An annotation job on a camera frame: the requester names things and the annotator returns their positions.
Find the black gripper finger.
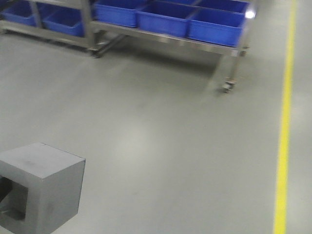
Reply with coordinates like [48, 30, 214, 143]
[0, 177, 13, 202]

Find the gray square hollow base block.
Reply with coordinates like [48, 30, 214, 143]
[0, 143, 85, 234]

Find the steel cart with blue bins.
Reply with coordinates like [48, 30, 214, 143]
[89, 0, 257, 93]

